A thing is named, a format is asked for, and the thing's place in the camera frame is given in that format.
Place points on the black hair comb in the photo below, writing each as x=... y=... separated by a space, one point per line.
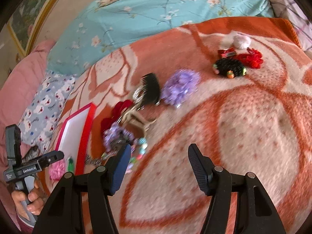
x=151 y=89

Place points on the red velvet bow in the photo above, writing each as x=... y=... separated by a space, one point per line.
x=116 y=112

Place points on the pink lace scrunchie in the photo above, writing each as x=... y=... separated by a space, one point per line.
x=57 y=170

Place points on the beige hair claw clip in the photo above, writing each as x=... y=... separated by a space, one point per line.
x=134 y=118

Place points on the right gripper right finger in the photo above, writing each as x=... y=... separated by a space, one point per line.
x=215 y=182

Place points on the red mesh flower clip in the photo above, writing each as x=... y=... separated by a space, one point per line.
x=252 y=59

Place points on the blue bear print pillow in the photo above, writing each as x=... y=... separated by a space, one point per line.
x=40 y=118

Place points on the red white jewelry box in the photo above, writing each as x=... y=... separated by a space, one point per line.
x=74 y=135

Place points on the orange white patterned blanket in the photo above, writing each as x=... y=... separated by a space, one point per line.
x=260 y=122

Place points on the white fluffy pompom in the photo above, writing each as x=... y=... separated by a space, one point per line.
x=241 y=41

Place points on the turquoise floral bedsheet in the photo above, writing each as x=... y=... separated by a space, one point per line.
x=99 y=30

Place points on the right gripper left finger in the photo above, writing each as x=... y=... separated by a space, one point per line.
x=103 y=182

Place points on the black knitted hair accessory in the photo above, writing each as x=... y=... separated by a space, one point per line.
x=229 y=68

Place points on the lilac patterned pillow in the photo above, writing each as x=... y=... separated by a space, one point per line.
x=290 y=10

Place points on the purple ruffled scrunchie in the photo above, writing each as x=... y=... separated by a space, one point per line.
x=179 y=86

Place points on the pearl silver hair clip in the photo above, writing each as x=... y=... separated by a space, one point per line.
x=138 y=97

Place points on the purple pearl scrunchie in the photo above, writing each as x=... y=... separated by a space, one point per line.
x=116 y=135

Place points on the pink quilt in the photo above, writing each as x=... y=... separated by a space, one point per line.
x=16 y=94

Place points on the gold framed floral picture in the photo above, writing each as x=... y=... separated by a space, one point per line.
x=26 y=22

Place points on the red glitter bow clip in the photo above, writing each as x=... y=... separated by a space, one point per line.
x=227 y=53

